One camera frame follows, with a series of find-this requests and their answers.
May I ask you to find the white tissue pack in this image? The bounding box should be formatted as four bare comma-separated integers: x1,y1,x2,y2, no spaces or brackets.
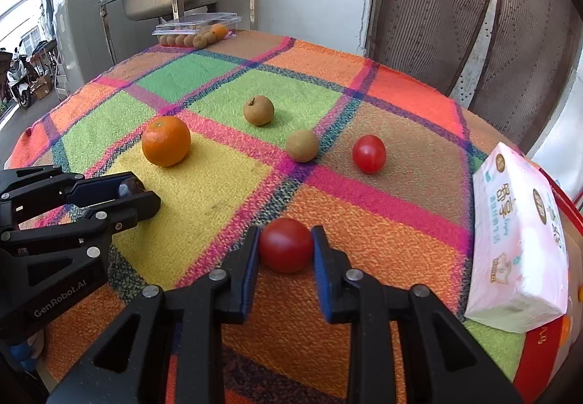
463,141,570,334

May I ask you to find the clear plastic container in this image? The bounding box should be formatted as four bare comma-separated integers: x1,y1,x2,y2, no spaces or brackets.
152,11,243,50

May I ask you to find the grey metal cabinet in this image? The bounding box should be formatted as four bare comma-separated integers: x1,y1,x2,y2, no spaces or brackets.
55,0,158,93

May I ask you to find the parked scooter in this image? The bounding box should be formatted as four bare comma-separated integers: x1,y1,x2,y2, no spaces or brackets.
0,46,35,110

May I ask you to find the brown longan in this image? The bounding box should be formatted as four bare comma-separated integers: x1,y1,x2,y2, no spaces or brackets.
285,129,319,163
243,95,275,127

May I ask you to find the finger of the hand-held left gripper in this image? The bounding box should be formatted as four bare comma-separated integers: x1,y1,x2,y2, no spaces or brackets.
0,165,140,216
0,189,161,251

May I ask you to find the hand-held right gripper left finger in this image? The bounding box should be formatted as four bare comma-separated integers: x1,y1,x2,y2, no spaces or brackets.
46,225,261,404

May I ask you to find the tangerine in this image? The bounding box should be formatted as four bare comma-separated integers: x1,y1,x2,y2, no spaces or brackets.
141,115,192,168

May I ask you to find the pile of small longans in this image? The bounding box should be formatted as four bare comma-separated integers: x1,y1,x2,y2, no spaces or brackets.
157,31,217,50

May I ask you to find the person's left hand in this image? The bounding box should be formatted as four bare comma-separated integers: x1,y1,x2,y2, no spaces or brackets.
7,340,44,373

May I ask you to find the dark plum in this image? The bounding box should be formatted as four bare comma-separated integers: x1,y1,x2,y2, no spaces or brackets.
117,176,145,199

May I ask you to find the plaid blanket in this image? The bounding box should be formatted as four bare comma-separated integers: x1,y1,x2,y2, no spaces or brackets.
9,28,538,404

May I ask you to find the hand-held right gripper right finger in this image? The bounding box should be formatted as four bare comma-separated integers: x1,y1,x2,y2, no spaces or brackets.
310,225,524,404

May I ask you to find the red tomato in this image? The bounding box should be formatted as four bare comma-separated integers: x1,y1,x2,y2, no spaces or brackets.
352,134,387,174
259,217,315,274

